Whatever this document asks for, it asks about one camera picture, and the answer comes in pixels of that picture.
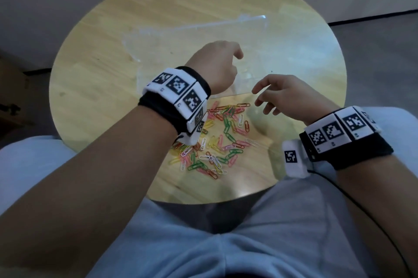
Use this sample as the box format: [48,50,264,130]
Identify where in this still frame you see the person's right hand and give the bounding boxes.
[251,74,340,126]

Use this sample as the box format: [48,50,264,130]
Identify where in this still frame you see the person's left hand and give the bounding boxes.
[185,40,244,96]

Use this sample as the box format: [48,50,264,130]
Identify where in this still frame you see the clear plastic compartment box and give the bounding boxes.
[122,15,272,97]

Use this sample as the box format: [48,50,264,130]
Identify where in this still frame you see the pile of coloured paper clips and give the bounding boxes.
[168,101,260,180]

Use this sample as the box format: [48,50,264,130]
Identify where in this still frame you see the person's right forearm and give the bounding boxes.
[336,153,418,278]

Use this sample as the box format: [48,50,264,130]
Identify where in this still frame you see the person's left forearm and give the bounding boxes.
[0,104,179,278]

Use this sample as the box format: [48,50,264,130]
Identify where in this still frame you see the brown cardboard box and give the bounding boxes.
[0,56,37,128]

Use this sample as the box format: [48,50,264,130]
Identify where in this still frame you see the black left wristband white markers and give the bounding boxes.
[138,66,212,135]

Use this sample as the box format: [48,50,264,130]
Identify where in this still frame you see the black wristband white markers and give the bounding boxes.
[138,66,212,135]
[299,106,394,170]

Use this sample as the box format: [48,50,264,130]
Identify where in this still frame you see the black right wristband white markers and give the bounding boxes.
[299,106,394,170]

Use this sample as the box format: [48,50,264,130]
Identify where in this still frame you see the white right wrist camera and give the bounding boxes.
[282,139,311,179]

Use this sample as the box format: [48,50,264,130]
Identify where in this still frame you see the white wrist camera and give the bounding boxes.
[282,139,311,179]
[176,121,208,146]

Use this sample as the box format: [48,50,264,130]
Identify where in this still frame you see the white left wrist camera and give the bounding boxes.
[176,121,208,146]

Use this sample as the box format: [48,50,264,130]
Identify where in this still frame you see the black right camera cable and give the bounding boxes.
[307,170,412,278]

